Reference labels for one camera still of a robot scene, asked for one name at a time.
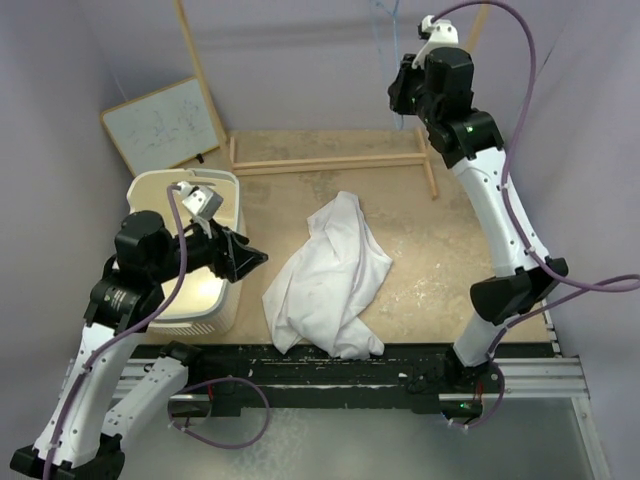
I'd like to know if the blue wire hanger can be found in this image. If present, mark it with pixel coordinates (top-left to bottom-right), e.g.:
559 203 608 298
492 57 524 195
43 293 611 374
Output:
368 0 407 129

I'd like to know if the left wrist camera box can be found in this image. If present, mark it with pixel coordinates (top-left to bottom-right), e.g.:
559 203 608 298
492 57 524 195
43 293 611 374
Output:
175 181 224 239

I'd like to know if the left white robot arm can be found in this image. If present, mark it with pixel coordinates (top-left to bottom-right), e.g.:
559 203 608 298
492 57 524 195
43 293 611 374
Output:
10 210 268 479

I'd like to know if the white t shirt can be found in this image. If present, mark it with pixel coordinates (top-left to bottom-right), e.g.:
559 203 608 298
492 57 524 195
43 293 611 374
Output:
262 191 393 360

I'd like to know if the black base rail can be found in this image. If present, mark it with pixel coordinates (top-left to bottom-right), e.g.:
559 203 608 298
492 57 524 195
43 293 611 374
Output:
187 344 497 416

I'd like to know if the white plastic laundry basket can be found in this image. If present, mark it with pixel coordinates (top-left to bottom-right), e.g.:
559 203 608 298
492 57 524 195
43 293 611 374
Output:
127 168 246 336

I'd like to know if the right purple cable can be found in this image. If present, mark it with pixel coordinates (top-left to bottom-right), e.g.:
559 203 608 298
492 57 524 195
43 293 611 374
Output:
434 0 640 431

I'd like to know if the wooden clothes rack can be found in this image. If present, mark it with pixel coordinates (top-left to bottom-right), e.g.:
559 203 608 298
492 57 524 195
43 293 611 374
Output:
173 0 489 198

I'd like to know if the small whiteboard wooden frame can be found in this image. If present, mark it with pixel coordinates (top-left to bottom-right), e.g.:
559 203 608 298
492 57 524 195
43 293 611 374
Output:
100 77 220 176

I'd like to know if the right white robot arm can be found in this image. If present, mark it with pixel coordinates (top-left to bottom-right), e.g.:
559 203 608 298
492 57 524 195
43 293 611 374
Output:
388 47 568 391

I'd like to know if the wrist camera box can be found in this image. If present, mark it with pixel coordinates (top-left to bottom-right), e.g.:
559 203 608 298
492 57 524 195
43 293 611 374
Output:
175 181 224 239
412 15 459 69

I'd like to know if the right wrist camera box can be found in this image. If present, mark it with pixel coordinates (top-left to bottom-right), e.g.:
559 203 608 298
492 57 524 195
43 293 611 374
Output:
412 15 459 69

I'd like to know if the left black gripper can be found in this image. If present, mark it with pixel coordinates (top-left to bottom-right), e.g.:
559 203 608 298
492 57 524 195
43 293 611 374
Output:
150 212 267 282

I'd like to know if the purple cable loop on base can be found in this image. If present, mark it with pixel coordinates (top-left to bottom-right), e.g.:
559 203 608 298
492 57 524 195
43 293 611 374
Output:
166 377 272 450

